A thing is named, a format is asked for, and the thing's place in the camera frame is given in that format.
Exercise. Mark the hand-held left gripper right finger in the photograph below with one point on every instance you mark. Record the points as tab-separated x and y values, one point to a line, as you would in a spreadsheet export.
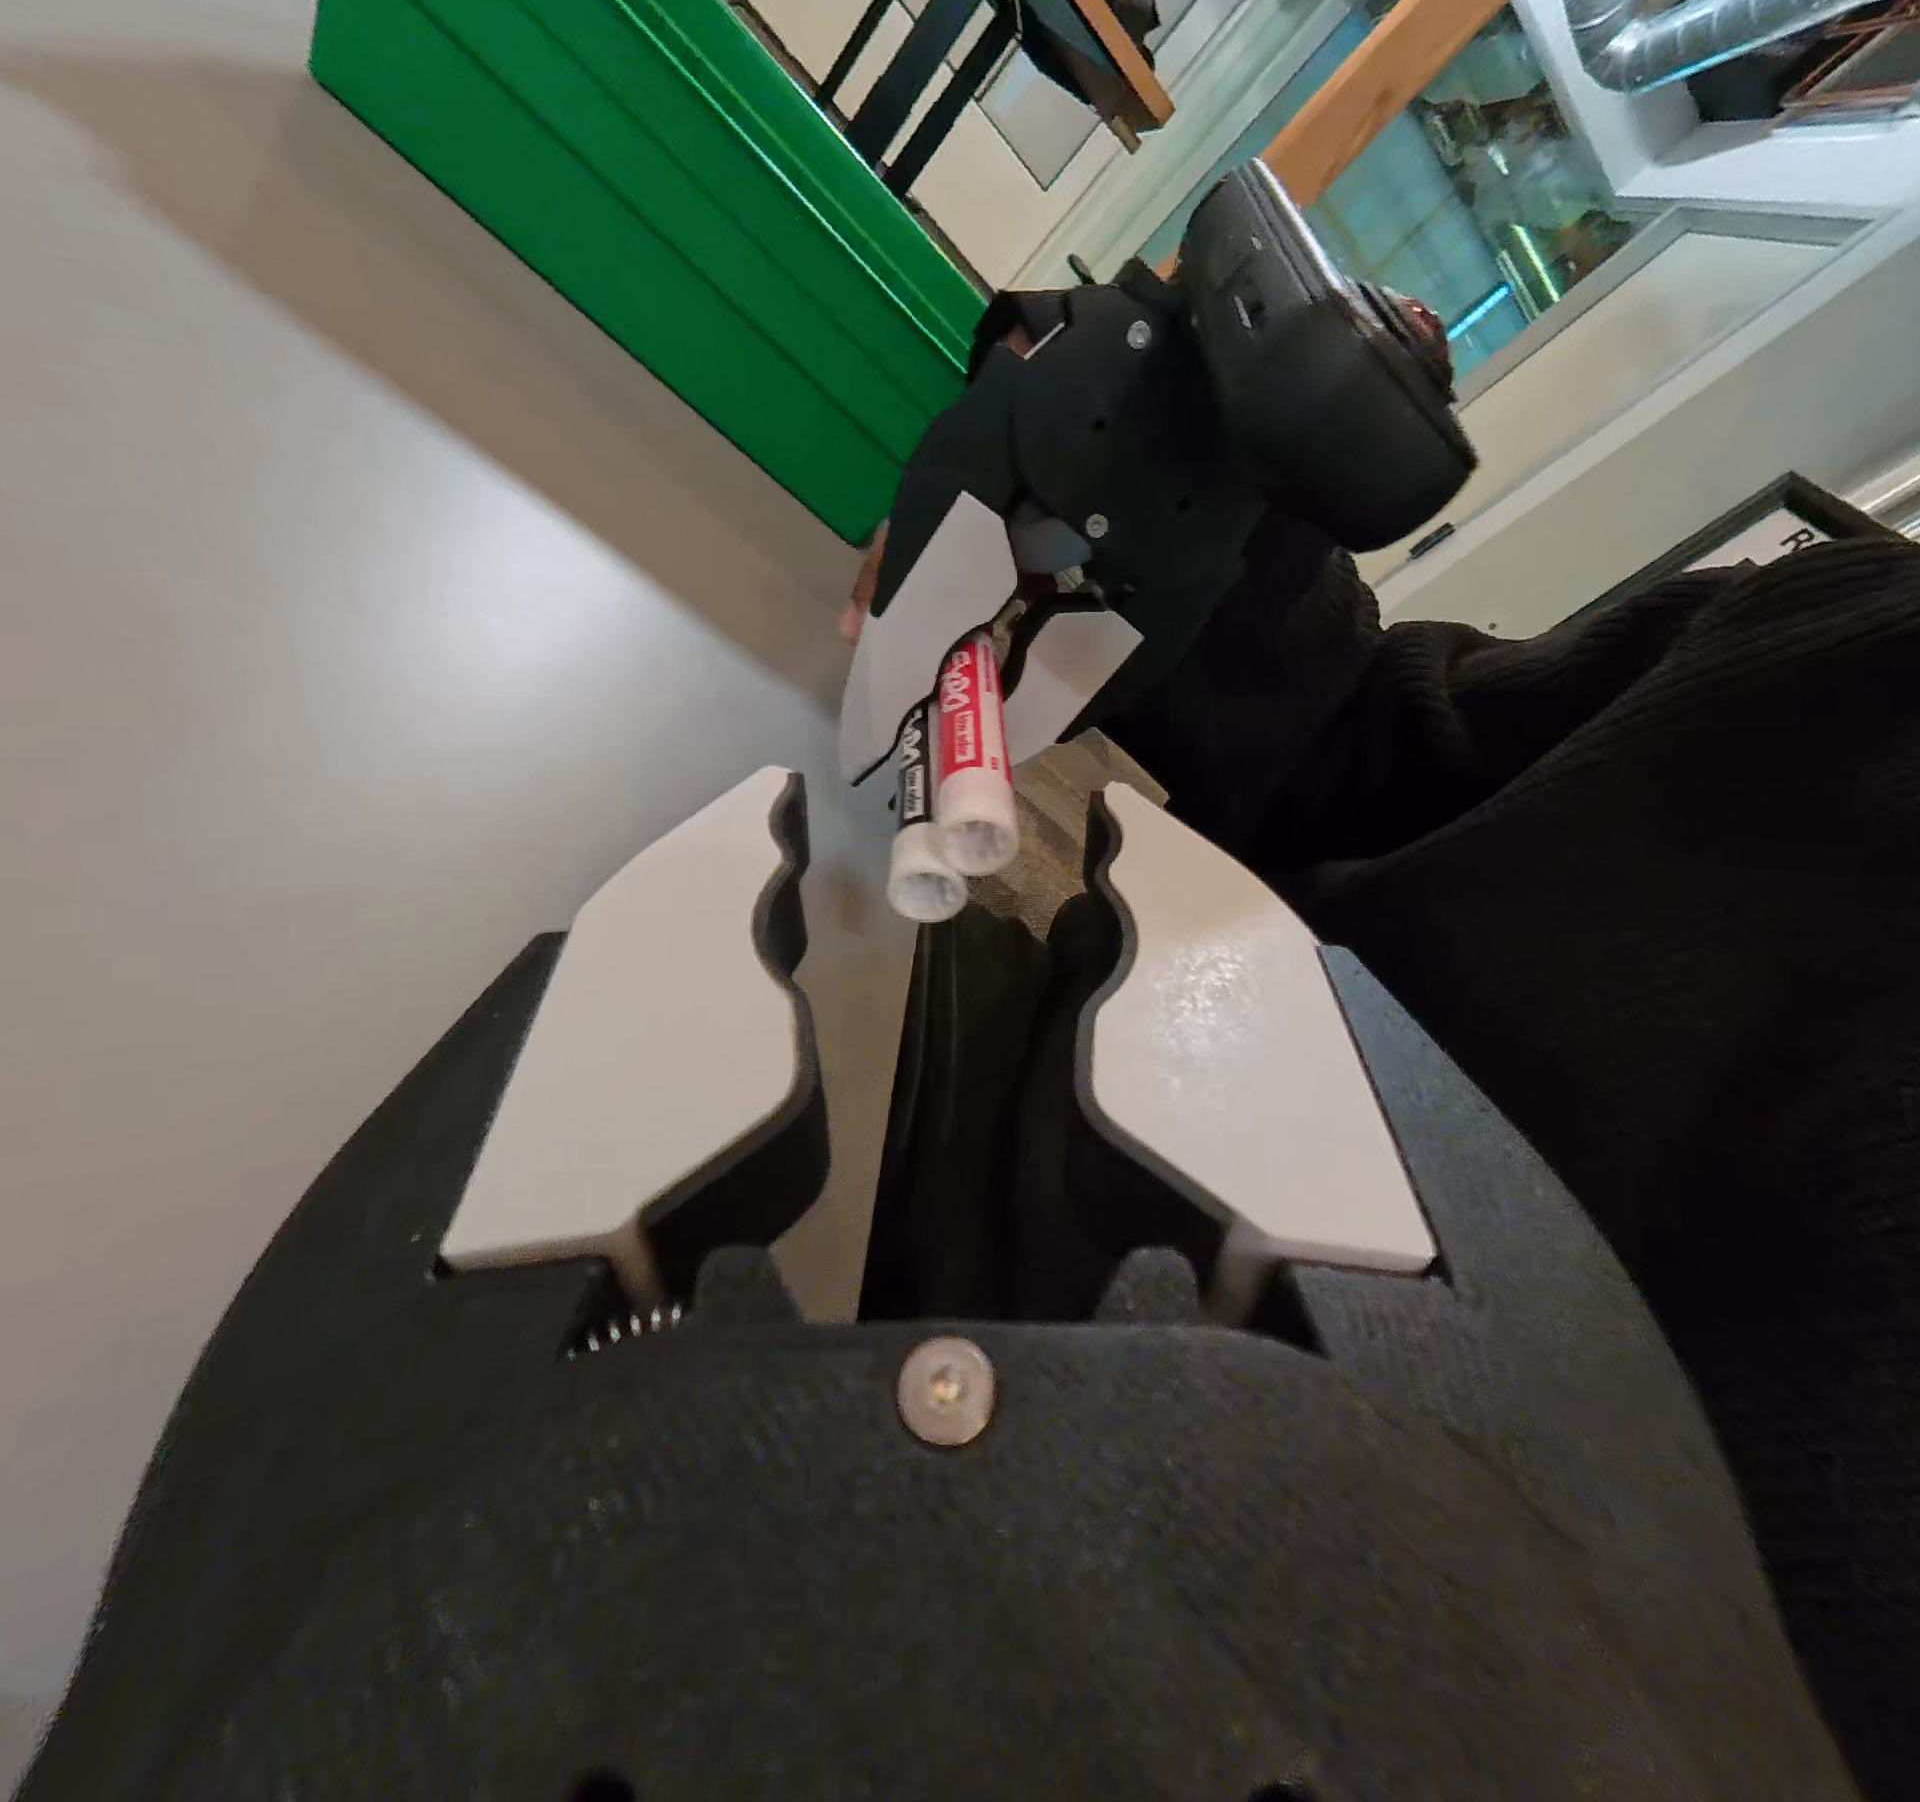
1263	1084

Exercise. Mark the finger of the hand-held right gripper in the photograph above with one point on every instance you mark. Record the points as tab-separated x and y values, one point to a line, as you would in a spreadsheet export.
930	588
1069	670

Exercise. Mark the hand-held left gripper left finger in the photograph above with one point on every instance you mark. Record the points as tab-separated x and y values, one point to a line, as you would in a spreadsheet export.
647	1065

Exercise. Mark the red dry erase marker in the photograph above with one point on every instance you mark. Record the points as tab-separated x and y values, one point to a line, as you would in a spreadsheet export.
976	738

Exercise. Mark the black dry erase marker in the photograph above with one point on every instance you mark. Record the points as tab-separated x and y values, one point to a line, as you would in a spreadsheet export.
930	875

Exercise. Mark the person's right forearm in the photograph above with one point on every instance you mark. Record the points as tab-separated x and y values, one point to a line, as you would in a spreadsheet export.
1427	722

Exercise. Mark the person's right hand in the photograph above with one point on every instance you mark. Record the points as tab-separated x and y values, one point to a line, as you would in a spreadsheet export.
866	588

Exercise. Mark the person's black sweater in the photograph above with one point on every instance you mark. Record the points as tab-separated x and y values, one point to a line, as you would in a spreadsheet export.
1724	1084

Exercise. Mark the wooden beam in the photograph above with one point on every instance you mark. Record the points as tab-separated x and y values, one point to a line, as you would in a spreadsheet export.
1427	34

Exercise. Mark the green plastic bin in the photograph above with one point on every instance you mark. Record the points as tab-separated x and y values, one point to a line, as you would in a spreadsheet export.
632	184

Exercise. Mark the framed wall poster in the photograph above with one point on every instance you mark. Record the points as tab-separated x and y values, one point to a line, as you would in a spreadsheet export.
1784	518

